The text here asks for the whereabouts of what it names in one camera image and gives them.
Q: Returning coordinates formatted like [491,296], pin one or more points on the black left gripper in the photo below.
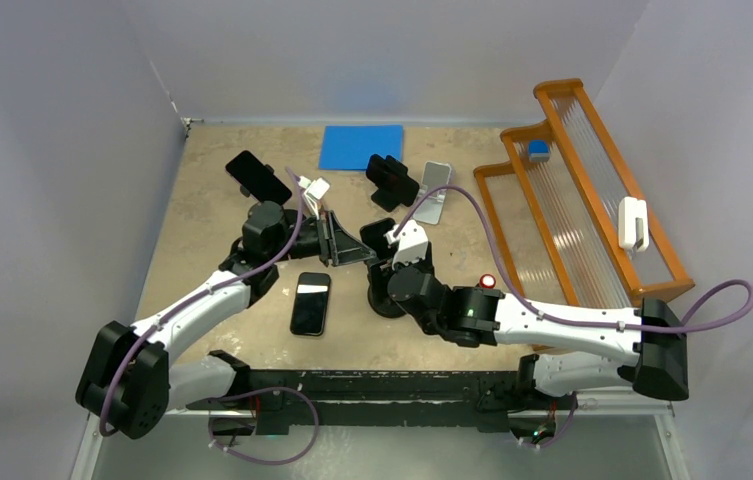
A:
[349,251]

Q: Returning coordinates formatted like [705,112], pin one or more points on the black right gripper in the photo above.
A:
[380,271]

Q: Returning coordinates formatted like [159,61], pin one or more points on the black phone white stripe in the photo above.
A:
[310,305]

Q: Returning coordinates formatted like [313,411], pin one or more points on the black phone purple edge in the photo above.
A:
[282,192]

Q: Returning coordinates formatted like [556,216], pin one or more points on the black round base phone stand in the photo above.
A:
[257,180]

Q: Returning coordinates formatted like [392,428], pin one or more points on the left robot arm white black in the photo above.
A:
[129,380]

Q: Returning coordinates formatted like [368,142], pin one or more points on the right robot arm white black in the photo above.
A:
[639,347]

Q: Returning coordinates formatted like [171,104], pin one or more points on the black folding phone stand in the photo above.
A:
[387,199]

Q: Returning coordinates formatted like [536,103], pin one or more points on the black phone on folding stand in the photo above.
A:
[388,172]

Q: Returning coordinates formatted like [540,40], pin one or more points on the blue foam mat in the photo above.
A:
[349,148]

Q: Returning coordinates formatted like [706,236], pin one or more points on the red black emergency button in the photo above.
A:
[487,281]

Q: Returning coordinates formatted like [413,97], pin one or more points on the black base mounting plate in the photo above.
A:
[487,401]

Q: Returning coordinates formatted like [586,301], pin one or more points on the blue sponge block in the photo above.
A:
[538,151]

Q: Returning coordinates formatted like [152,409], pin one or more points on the orange wooden rack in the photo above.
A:
[556,222]

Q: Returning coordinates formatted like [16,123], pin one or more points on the white clip on rack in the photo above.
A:
[633,225]

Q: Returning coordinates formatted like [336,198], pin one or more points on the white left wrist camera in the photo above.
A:
[311,194]

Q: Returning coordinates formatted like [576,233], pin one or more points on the aluminium frame rail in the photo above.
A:
[614,435]

